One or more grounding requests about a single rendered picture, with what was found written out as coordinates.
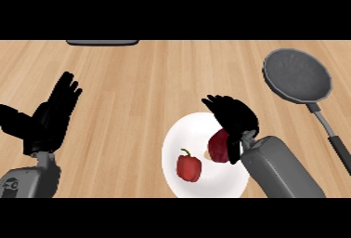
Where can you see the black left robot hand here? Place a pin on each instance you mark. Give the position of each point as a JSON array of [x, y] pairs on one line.
[[51, 121]]

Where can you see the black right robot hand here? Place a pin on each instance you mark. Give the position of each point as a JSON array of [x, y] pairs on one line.
[[238, 119]]

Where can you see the dark red pear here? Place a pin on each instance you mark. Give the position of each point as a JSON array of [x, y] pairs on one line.
[[219, 147]]

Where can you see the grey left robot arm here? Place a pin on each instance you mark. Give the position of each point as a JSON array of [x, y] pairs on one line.
[[31, 178]]

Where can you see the dark grey frying pan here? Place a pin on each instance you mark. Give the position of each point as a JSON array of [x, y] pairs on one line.
[[301, 83]]

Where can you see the white round plate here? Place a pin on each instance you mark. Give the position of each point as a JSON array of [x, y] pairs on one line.
[[197, 173]]

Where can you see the red bell pepper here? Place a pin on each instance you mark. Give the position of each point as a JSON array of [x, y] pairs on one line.
[[189, 167]]

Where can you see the dark grey flat appliance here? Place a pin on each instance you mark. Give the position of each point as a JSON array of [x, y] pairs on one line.
[[102, 42]]

